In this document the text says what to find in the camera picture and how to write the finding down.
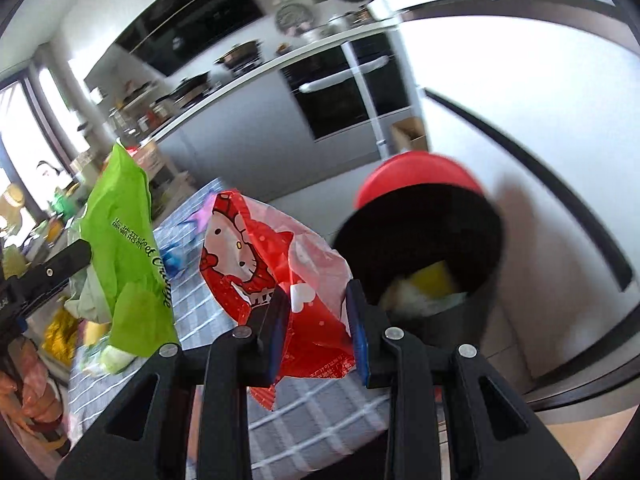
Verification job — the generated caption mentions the grey lower cabinets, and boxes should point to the grey lower cabinets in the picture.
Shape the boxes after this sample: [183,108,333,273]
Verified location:
[150,20,401,201]

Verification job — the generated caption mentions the beige storage trolley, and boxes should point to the beige storage trolley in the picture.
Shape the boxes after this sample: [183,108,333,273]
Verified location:
[130,140,196,211]

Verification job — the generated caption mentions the white mop pole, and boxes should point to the white mop pole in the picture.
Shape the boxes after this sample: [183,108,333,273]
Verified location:
[342,42,388,161]

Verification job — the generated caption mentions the silver round steamer rack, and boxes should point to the silver round steamer rack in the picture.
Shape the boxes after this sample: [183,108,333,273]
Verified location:
[276,2,313,31]

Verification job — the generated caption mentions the black wok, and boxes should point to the black wok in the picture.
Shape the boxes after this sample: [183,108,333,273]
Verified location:
[170,71,211,98]

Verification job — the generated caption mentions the person's left hand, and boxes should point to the person's left hand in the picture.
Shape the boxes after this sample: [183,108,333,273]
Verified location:
[0,337,68,456]

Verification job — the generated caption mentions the cardboard box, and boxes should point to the cardboard box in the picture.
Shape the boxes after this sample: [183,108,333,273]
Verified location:
[390,117,428,153]

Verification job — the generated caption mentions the red cartoon plastic bag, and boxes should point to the red cartoon plastic bag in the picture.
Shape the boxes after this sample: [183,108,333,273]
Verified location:
[199,190,357,411]

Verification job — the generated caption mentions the grey checked star tablecloth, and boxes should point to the grey checked star tablecloth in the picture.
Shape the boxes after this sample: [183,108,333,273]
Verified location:
[65,176,396,480]

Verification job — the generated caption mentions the copper cooking pot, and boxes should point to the copper cooking pot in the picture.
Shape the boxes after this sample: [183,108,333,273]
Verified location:
[215,40,263,68]

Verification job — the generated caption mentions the green snack bag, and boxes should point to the green snack bag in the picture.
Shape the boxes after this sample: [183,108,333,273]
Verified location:
[80,141,181,358]

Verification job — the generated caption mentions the black kitchen faucet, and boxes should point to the black kitchen faucet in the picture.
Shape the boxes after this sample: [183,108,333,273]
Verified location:
[37,160,66,186]

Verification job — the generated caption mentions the yellow hanging colander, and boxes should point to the yellow hanging colander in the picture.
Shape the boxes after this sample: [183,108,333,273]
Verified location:
[0,182,26,221]

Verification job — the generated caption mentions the red round stool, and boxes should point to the red round stool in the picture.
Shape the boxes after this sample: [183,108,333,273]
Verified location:
[354,151,485,211]

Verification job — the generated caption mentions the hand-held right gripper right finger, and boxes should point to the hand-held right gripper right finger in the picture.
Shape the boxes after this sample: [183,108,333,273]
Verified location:
[345,279,581,480]

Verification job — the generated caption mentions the black range hood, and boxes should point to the black range hood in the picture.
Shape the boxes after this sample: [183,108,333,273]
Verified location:
[115,0,266,78]

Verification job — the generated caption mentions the blue wrapper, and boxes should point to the blue wrapper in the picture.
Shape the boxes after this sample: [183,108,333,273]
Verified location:
[162,242,193,278]

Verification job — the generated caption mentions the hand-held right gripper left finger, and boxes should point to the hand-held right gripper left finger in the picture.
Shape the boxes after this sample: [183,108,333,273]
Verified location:
[55,290,291,480]

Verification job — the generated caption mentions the black built-in oven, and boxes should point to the black built-in oven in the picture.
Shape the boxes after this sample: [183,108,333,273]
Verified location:
[280,32,411,141]

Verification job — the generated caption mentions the black trash bin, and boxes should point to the black trash bin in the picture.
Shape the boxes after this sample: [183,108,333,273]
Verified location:
[332,182,505,356]

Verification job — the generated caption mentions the gold foil bag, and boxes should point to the gold foil bag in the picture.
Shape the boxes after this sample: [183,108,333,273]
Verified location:
[42,307,81,366]

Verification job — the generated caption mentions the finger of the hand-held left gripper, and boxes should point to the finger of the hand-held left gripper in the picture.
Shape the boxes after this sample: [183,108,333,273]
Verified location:
[0,240,93,318]

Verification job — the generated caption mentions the white refrigerator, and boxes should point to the white refrigerator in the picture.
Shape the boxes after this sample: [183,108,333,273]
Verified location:
[365,0,640,411]

